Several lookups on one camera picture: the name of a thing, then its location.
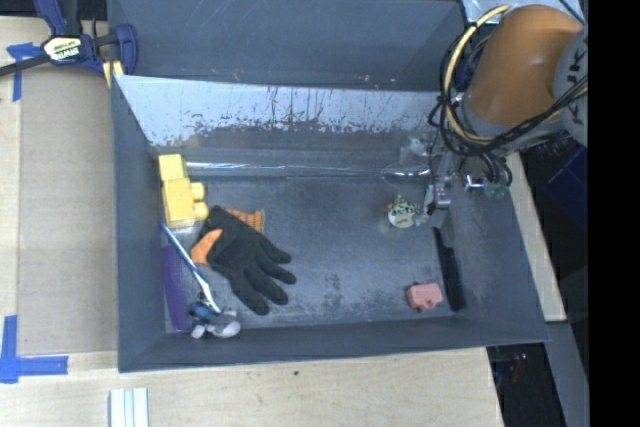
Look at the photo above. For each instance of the green and cream toy figure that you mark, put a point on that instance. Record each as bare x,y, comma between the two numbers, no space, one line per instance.
402,215

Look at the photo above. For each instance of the pink rectangular block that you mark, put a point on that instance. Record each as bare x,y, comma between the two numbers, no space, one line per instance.
424,296

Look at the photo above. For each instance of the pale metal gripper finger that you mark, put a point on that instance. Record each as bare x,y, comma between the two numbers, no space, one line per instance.
429,202
443,197

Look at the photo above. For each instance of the blue and white toothbrush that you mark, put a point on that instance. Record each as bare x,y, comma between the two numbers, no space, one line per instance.
192,265

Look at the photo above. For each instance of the black glove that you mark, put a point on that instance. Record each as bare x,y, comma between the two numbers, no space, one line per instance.
240,255

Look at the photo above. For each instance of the purple comb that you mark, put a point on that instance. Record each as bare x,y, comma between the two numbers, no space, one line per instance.
175,285

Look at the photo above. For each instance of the grey metal bin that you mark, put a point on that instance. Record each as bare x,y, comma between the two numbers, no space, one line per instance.
330,265

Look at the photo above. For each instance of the grey toy animal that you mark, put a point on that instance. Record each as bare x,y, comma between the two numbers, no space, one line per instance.
222,327

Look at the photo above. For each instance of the black cylinder on white bracket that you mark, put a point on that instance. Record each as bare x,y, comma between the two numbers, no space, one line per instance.
472,181

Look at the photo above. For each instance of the yellow toy building block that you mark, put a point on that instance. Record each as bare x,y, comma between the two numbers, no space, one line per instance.
177,200

